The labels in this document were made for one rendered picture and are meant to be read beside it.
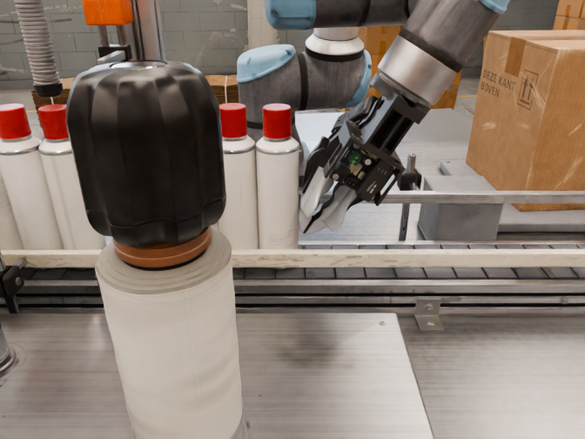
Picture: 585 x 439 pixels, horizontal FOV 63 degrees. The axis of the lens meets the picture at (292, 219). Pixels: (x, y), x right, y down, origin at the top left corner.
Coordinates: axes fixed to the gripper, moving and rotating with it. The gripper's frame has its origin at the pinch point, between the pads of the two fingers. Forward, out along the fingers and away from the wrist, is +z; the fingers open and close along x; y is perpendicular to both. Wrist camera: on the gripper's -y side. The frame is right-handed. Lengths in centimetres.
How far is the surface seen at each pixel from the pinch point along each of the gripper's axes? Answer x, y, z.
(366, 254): 7.1, 4.8, -1.8
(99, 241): -22.2, 1.6, 15.1
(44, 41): -39.1, -8.9, -1.6
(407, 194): 9.9, -2.5, -8.9
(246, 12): -38, -543, 40
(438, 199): 13.9, -2.4, -10.3
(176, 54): -88, -531, 120
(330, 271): 5.1, 3.3, 3.3
